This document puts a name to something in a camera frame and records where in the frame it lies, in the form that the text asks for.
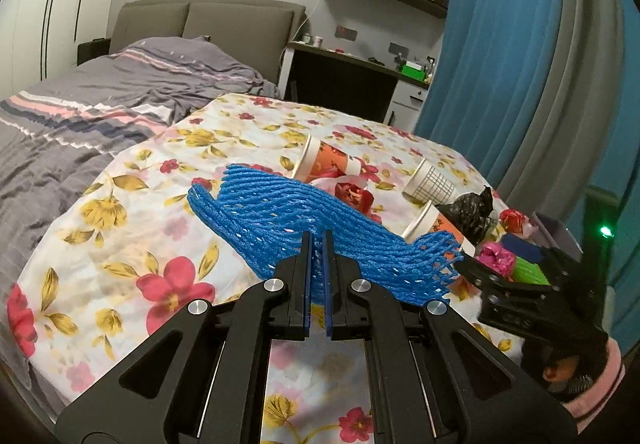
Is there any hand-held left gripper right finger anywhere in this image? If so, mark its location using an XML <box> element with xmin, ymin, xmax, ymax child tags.
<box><xmin>325</xmin><ymin>230</ymin><xmax>577</xmax><ymax>444</ymax></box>

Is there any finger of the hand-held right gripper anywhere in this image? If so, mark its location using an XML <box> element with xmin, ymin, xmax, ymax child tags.
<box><xmin>542</xmin><ymin>246</ymin><xmax>583</xmax><ymax>287</ymax></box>
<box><xmin>456</xmin><ymin>256</ymin><xmax>506</xmax><ymax>299</ymax></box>

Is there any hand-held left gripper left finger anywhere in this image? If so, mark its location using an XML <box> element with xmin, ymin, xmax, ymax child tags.
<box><xmin>54</xmin><ymin>230</ymin><xmax>313</xmax><ymax>444</ymax></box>

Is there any grey plastic bin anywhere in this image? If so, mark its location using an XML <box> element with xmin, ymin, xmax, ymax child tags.
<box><xmin>530</xmin><ymin>211</ymin><xmax>583</xmax><ymax>257</ymax></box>

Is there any red wrapper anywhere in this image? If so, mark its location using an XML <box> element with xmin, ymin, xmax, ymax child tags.
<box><xmin>312</xmin><ymin>174</ymin><xmax>383</xmax><ymax>225</ymax></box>

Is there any blue foam fruit net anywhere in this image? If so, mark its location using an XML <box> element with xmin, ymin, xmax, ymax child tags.
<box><xmin>187</xmin><ymin>164</ymin><xmax>463</xmax><ymax>305</ymax></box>

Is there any white grid paper cup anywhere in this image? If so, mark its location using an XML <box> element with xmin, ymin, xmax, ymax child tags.
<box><xmin>402</xmin><ymin>158</ymin><xmax>456</xmax><ymax>202</ymax></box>

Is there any person's right hand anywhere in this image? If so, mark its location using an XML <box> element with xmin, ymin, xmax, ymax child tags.
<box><xmin>542</xmin><ymin>326</ymin><xmax>626</xmax><ymax>420</ymax></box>

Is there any pink crumpled wrapper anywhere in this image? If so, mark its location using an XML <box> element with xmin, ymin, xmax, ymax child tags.
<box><xmin>475</xmin><ymin>244</ymin><xmax>516</xmax><ymax>277</ymax></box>

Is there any green crumpled wrapper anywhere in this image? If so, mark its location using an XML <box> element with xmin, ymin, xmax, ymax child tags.
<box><xmin>510</xmin><ymin>258</ymin><xmax>548</xmax><ymax>285</ymax></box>

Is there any blue packet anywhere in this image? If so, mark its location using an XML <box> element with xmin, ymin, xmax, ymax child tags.
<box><xmin>500</xmin><ymin>234</ymin><xmax>543</xmax><ymax>265</ymax></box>

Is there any black plastic bag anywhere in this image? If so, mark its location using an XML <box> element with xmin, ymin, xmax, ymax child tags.
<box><xmin>437</xmin><ymin>186</ymin><xmax>496</xmax><ymax>245</ymax></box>

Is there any red and white snack packet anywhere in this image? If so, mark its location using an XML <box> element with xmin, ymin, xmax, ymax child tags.
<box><xmin>500</xmin><ymin>209</ymin><xmax>531</xmax><ymax>237</ymax></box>

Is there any orange paper cup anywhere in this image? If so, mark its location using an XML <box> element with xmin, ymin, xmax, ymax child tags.
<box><xmin>401</xmin><ymin>202</ymin><xmax>476</xmax><ymax>257</ymax></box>
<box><xmin>291</xmin><ymin>134</ymin><xmax>362</xmax><ymax>182</ymax></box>

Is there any floral tablecloth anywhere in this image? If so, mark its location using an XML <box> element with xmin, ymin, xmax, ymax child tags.
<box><xmin>7</xmin><ymin>94</ymin><xmax>531</xmax><ymax>444</ymax></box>

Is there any white desk drawer unit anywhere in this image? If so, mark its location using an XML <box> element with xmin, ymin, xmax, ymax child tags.
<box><xmin>385</xmin><ymin>74</ymin><xmax>428</xmax><ymax>129</ymax></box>

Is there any blue and grey panel curtain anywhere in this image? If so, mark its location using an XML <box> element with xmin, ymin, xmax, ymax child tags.
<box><xmin>414</xmin><ymin>0</ymin><xmax>640</xmax><ymax>305</ymax></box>

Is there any dark top desk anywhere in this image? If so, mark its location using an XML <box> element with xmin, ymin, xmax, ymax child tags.
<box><xmin>277</xmin><ymin>41</ymin><xmax>433</xmax><ymax>125</ymax></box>

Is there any grey striped duvet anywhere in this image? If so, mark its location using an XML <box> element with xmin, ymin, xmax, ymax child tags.
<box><xmin>0</xmin><ymin>36</ymin><xmax>281</xmax><ymax>375</ymax></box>

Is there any dark nightstand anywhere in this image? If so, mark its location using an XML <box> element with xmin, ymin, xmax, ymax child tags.
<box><xmin>76</xmin><ymin>38</ymin><xmax>112</xmax><ymax>67</ymax></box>

